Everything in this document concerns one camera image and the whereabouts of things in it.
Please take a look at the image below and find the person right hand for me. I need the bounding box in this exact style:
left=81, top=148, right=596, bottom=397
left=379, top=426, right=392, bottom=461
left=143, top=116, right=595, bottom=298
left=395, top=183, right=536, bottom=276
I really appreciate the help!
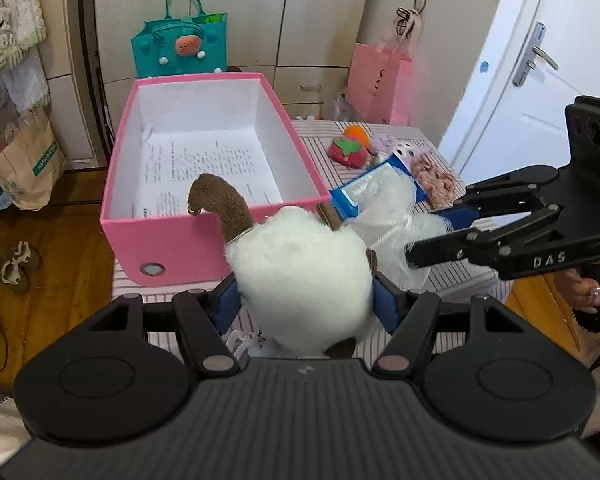
left=556, top=269, right=600, bottom=313

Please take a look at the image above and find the pink storage box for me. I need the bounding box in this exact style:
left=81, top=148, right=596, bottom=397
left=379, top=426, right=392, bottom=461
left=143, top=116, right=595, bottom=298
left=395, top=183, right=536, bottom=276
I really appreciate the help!
left=100, top=73, right=329, bottom=287

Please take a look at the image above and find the orange beauty sponge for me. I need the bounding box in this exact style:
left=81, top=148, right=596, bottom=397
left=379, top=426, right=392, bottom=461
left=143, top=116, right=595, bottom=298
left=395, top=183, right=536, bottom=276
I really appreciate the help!
left=343, top=124, right=370, bottom=150

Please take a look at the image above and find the brown paper bag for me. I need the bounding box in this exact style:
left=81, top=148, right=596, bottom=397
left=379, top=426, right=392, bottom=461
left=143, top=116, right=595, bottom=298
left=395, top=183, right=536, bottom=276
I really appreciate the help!
left=0, top=107, right=66, bottom=211

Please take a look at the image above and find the pink floral scrunchie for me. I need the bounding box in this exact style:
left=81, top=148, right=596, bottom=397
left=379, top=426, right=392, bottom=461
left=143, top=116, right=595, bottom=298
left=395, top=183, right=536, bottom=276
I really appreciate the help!
left=411, top=154, right=457, bottom=209

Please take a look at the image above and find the grey wardrobe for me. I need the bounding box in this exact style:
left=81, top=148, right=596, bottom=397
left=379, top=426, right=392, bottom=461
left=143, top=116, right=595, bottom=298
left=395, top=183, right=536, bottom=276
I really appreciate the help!
left=92, top=0, right=376, bottom=122

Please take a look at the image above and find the red strawberry plush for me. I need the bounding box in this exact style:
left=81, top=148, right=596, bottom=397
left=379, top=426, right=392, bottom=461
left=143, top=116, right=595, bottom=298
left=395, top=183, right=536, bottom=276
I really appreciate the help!
left=327, top=136, right=368, bottom=169

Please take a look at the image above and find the pair of slippers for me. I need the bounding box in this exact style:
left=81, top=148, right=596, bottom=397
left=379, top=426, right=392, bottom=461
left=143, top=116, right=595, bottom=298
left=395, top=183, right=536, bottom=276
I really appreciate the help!
left=0, top=240, right=42, bottom=295

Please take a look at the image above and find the purple plush toy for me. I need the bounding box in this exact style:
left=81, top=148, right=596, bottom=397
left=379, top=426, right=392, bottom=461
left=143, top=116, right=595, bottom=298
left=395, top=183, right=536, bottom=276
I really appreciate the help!
left=370, top=134, right=422, bottom=165

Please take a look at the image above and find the white door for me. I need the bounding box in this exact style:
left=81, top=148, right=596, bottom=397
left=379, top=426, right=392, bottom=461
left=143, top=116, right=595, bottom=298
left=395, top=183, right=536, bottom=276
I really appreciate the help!
left=440, top=0, right=600, bottom=184

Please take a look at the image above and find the white brown plush cat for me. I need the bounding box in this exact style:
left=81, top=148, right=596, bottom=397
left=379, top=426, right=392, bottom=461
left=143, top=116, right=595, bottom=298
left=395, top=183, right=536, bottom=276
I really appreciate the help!
left=187, top=174, right=377, bottom=359

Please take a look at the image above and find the blue wet wipes pack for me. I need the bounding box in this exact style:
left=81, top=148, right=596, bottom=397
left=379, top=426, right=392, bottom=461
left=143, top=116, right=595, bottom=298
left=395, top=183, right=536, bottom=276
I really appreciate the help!
left=329, top=155, right=428, bottom=220

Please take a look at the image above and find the teal felt tote bag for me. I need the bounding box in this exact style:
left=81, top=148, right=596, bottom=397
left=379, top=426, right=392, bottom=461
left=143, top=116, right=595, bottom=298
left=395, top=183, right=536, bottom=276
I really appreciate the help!
left=131, top=0, right=228, bottom=79

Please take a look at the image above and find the pink paper gift bag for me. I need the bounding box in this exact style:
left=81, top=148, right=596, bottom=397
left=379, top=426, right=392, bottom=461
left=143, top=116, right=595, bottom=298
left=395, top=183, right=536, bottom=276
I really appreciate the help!
left=346, top=44, right=414, bottom=126

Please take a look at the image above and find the silver door handle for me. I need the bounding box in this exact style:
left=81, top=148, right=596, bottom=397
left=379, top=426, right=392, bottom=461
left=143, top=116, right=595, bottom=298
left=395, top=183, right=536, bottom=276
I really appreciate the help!
left=512, top=22, right=559, bottom=88

